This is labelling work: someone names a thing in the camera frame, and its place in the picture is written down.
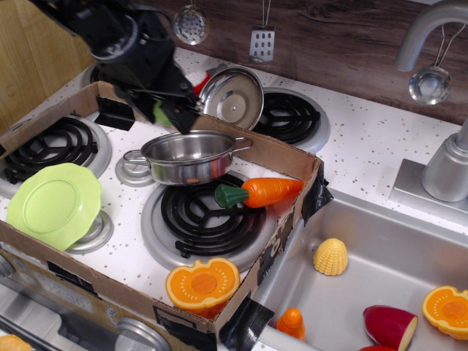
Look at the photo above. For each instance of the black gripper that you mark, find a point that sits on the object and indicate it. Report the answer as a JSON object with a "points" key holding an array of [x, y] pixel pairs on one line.
{"points": [[141, 66]]}

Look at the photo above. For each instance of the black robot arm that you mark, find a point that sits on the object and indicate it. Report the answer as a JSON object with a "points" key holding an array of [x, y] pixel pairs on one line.
{"points": [[97, 22]]}

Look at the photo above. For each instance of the stainless steel pot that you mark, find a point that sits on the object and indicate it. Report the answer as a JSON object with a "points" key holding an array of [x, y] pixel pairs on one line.
{"points": [[198, 157]]}

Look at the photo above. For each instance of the steel pot lid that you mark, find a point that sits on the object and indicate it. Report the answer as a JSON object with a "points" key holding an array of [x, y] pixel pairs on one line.
{"points": [[234, 95]]}

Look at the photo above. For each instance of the red white toy mushroom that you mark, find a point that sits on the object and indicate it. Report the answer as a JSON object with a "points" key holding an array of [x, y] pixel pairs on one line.
{"points": [[198, 80]]}

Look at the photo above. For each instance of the hanging steel skimmer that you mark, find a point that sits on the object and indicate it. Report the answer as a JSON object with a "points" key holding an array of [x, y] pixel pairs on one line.
{"points": [[191, 24]]}

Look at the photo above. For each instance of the black back left burner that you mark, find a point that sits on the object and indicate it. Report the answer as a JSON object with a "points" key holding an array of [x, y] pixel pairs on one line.
{"points": [[93, 74]]}

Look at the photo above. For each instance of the hanging steel slotted spatula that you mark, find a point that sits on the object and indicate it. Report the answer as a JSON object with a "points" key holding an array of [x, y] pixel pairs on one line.
{"points": [[262, 40]]}

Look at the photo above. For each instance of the black back right burner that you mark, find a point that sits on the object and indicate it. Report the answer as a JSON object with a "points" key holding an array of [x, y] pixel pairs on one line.
{"points": [[295, 119]]}

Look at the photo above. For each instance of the orange toy carrot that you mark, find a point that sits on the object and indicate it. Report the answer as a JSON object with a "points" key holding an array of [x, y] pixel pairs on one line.
{"points": [[258, 192]]}

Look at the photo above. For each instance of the black front right burner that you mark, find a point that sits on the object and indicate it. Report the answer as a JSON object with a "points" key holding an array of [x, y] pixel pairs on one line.
{"points": [[183, 224]]}

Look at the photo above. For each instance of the light green plastic plate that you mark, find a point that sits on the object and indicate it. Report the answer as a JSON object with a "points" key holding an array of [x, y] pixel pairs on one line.
{"points": [[57, 205]]}

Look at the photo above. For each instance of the orange pumpkin half in fence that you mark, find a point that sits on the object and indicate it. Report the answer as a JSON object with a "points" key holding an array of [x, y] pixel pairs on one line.
{"points": [[203, 289]]}

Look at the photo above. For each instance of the yellow toy corn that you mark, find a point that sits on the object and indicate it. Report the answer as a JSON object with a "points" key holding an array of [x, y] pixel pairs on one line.
{"points": [[331, 257]]}

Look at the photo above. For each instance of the brown cardboard fence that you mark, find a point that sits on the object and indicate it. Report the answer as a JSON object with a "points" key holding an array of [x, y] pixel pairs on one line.
{"points": [[121, 279]]}

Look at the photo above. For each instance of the silver stove knob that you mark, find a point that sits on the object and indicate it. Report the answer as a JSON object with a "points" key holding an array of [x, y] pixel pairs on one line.
{"points": [[135, 335]]}

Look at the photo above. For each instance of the hanging steel ladle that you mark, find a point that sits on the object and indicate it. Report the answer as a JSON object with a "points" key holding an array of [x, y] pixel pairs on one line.
{"points": [[431, 85]]}

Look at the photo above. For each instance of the silver sink basin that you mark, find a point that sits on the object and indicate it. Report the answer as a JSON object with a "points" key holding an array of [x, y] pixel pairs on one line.
{"points": [[393, 260]]}

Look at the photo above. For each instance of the silver faucet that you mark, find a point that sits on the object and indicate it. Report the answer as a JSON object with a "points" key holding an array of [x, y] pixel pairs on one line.
{"points": [[440, 187]]}

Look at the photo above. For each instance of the yellow toy at bottom left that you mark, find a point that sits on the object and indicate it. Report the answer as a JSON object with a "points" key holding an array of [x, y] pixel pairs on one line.
{"points": [[13, 343]]}

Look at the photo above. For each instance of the red toy apple slice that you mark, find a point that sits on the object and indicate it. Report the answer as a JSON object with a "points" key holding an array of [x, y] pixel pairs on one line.
{"points": [[390, 327]]}

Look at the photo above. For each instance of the red toy at bottom edge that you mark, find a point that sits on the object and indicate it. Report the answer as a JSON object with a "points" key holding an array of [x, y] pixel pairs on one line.
{"points": [[376, 347]]}

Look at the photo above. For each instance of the orange pumpkin half in sink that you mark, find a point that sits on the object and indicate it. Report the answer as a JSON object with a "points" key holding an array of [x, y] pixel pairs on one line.
{"points": [[446, 309]]}

